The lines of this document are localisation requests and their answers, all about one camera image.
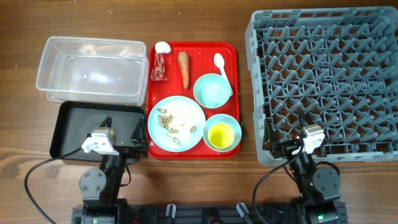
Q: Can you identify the light blue bowl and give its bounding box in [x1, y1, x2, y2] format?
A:
[203, 114, 242, 152]

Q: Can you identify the orange carrot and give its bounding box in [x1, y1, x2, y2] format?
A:
[178, 52, 190, 90]

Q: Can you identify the yellow cup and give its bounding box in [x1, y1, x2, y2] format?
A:
[208, 123, 235, 149]

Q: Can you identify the black tray bin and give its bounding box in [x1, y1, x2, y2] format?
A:
[49, 101, 145, 165]

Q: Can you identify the white tissue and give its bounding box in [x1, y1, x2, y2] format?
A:
[155, 42, 171, 54]

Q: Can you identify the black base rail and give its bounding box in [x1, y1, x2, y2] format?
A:
[71, 197, 348, 224]

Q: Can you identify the clear plastic bin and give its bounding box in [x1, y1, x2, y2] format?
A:
[35, 36, 149, 106]

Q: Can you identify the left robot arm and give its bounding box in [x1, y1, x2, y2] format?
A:
[71, 116, 148, 224]

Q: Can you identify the white plastic spoon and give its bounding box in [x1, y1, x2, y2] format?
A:
[213, 53, 233, 96]

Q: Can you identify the green bowl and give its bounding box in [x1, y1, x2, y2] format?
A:
[193, 73, 232, 109]

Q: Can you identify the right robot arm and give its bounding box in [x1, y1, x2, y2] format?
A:
[263, 113, 347, 223]

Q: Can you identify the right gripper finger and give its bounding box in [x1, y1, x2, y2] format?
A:
[298, 113, 310, 128]
[262, 118, 276, 150]

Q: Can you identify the light blue plate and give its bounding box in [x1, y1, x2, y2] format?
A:
[147, 96, 206, 153]

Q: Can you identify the grey dishwasher rack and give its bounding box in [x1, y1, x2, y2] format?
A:
[244, 6, 397, 167]

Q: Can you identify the red serving tray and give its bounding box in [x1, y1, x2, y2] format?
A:
[146, 42, 241, 159]

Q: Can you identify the red snack wrapper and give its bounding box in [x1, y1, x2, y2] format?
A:
[150, 52, 167, 81]

